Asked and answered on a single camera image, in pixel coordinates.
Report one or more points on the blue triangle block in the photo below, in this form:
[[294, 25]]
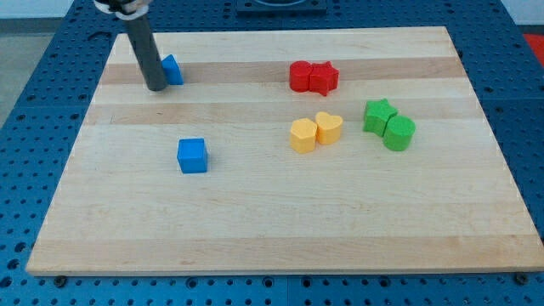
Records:
[[172, 70]]

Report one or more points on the yellow hexagon block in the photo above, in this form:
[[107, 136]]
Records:
[[303, 135]]

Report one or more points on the yellow heart block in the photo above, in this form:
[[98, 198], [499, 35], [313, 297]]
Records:
[[329, 128]]

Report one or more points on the light wooden board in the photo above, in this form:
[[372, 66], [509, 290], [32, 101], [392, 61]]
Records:
[[446, 204]]

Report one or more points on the blue cube block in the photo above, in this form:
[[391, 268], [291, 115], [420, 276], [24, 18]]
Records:
[[192, 155]]

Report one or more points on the red cylinder block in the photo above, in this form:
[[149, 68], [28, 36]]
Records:
[[299, 74]]

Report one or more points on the red star block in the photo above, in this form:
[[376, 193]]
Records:
[[323, 78]]

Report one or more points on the green star block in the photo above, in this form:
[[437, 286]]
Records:
[[376, 116]]

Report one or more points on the green cylinder block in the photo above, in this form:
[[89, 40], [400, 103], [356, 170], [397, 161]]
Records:
[[398, 133]]

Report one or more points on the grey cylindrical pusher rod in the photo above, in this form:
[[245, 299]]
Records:
[[144, 47]]

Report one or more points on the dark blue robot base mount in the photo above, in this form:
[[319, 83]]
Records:
[[252, 7]]

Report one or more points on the white rod mount collar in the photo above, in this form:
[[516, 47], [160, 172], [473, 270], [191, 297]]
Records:
[[123, 9]]

